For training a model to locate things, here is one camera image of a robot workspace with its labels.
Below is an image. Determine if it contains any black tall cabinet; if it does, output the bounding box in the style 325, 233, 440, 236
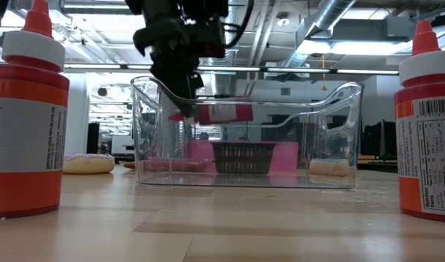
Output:
86, 122, 100, 154

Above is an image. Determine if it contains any silver slanted ventilation duct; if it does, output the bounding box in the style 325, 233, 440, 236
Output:
280, 0, 358, 69

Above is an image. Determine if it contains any blue frosted toy donut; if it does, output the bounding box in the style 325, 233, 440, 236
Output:
308, 158, 351, 178

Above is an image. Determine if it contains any long ceiling light strip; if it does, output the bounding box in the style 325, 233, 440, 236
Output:
62, 63, 400, 76

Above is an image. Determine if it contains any lavender frosted toy donut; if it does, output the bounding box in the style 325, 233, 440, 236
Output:
62, 153, 116, 175

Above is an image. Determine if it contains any grey ceiling air unit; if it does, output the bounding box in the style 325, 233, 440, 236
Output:
331, 16, 416, 41

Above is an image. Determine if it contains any yellow hanging cord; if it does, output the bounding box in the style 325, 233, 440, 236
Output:
320, 54, 328, 92

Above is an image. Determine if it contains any silver ribbed ventilation duct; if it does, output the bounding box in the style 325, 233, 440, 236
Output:
202, 47, 245, 67

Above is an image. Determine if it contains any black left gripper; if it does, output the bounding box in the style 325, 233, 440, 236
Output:
124, 0, 230, 118

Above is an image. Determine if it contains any red food colouring bottle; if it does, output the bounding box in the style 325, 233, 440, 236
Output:
393, 20, 445, 223
0, 0, 71, 220
122, 159, 205, 172
167, 103, 254, 125

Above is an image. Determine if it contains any clear plastic bin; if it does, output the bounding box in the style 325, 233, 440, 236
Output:
130, 75, 365, 190

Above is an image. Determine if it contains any white building column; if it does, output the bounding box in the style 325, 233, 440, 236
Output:
64, 72, 89, 154

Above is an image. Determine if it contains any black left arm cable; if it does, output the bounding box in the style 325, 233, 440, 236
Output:
222, 0, 255, 49

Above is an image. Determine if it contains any black slotted basket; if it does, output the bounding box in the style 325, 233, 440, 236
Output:
210, 140, 278, 175

